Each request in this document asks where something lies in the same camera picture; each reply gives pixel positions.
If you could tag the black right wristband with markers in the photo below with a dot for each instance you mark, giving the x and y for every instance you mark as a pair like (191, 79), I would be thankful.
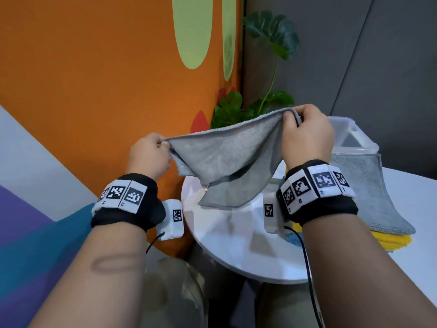
(331, 210)

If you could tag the black wristband with markers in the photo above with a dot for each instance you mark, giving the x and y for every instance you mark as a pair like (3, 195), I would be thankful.
(150, 215)
(331, 210)

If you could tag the blue towel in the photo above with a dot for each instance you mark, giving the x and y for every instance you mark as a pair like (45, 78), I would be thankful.
(293, 239)

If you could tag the black left wristband with markers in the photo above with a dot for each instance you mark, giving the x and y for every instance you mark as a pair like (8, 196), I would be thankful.
(150, 215)

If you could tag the person's leg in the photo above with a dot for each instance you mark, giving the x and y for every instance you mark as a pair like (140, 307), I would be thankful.
(174, 297)
(286, 307)

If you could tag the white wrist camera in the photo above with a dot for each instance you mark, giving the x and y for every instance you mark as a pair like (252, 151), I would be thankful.
(170, 230)
(271, 225)

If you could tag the person's left hand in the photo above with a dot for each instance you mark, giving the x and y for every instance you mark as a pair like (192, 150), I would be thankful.
(148, 157)

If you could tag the person's right leg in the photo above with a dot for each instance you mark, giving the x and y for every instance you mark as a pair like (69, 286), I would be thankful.
(286, 307)

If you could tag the person's right hand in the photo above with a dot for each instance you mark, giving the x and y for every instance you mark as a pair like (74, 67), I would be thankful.
(310, 140)

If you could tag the person's left forearm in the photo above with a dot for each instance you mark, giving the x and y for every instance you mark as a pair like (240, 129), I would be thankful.
(99, 280)

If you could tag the grey towel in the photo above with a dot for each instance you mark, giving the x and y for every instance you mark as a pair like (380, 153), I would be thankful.
(232, 153)
(372, 194)

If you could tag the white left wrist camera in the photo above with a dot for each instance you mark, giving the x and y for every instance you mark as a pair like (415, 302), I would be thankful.
(170, 230)

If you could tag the yellow towel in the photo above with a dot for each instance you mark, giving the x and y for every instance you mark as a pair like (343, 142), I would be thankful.
(392, 240)

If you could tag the person's left leg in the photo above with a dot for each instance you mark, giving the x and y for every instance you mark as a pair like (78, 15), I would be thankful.
(174, 297)

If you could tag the person's right forearm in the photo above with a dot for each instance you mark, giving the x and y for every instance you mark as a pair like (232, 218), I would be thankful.
(365, 276)

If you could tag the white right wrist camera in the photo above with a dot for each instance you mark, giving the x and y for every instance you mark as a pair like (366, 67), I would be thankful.
(271, 225)

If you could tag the clear plastic storage box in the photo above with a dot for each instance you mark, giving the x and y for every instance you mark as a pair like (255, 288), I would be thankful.
(351, 140)

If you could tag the green leafy plant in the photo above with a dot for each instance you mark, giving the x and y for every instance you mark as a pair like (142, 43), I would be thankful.
(273, 30)

